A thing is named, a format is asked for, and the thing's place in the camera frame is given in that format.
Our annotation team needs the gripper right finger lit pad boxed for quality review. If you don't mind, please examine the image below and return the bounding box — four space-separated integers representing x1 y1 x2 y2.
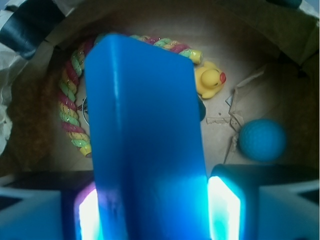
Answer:
207 164 320 240

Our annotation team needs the blue golf ball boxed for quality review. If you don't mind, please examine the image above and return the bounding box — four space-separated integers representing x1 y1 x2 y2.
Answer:
238 119 287 162

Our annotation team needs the blue rectangular block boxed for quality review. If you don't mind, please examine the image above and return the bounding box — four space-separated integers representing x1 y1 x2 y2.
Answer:
85 34 210 240

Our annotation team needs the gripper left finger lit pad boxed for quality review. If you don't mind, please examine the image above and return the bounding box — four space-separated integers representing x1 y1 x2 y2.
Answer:
0 170 103 240

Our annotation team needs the yellow rubber duck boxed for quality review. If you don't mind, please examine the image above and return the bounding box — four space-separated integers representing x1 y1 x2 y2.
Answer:
195 61 227 100

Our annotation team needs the multicolour twisted rope toy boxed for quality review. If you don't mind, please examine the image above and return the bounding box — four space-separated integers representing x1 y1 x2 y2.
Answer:
58 34 203 158

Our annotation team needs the brown paper bag bin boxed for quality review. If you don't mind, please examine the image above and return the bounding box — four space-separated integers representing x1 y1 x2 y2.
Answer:
0 0 320 176

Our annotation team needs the dark green toy cucumber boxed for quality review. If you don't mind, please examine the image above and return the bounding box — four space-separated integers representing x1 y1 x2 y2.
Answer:
198 98 206 121

